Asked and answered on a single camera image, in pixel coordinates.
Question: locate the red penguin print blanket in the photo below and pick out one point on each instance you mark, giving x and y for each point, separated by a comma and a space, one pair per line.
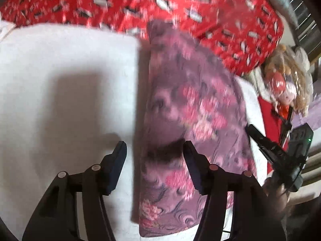
243, 33

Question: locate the black tripod handle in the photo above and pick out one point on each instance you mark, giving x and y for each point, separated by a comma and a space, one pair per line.
285, 115

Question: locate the window with bars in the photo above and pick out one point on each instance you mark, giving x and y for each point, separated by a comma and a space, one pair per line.
307, 34

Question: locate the purple floral shirt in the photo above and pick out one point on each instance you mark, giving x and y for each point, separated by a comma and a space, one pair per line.
191, 96

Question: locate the red cushion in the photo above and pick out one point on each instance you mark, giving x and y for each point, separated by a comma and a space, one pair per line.
272, 123

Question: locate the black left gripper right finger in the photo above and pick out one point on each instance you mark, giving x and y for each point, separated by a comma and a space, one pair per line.
254, 217

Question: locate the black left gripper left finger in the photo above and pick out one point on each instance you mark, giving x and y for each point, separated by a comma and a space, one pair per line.
55, 217

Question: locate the plush toys in plastic bag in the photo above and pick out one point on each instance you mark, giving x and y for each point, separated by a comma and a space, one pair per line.
284, 80

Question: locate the white quilted mat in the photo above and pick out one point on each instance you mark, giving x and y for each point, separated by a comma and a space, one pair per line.
68, 95

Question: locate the person right hand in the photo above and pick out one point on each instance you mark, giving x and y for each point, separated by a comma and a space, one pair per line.
277, 196

